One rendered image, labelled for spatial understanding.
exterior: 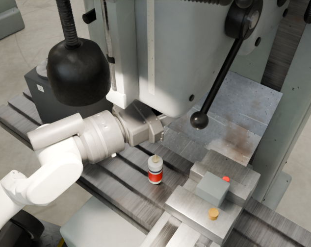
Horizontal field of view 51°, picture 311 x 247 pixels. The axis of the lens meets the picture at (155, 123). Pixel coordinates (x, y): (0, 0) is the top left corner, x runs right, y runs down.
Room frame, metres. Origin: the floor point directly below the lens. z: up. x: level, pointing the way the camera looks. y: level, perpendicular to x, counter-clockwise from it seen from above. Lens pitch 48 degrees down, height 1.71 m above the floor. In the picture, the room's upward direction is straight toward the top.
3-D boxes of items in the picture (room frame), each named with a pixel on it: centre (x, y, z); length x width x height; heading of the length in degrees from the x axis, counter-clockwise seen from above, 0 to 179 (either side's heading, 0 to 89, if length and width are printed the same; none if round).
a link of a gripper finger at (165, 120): (0.45, -0.03, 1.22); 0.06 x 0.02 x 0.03; 121
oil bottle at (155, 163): (0.50, 0.00, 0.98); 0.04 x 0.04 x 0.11
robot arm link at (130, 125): (0.43, 0.07, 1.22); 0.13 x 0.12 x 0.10; 31
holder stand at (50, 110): (0.72, 0.25, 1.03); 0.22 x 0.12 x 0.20; 60
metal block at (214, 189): (0.39, -0.13, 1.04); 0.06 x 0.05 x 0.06; 55
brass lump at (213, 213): (0.33, -0.13, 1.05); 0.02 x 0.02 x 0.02
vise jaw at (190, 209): (0.34, -0.10, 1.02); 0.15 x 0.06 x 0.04; 55
